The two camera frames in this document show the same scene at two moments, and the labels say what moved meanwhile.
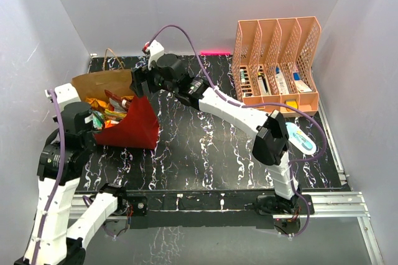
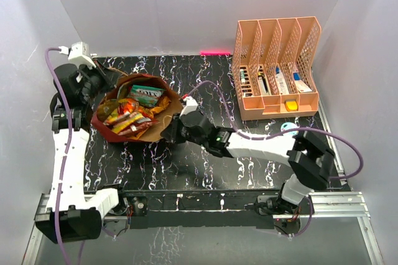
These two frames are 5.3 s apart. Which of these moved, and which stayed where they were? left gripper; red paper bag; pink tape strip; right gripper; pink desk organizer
Moved: right gripper; left gripper; red paper bag
Stayed: pink tape strip; pink desk organizer
